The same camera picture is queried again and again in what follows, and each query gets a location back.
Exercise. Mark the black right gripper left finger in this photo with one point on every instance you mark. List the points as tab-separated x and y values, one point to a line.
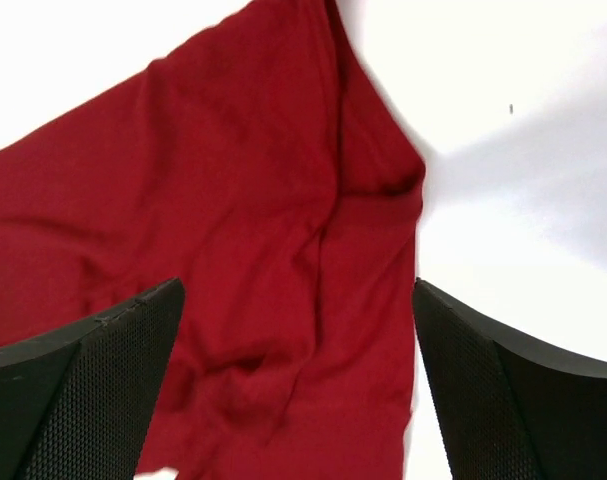
76	402

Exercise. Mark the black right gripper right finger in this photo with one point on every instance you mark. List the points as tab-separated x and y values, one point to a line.
509	406

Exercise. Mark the dark red t shirt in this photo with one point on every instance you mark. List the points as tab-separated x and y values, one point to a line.
258	164

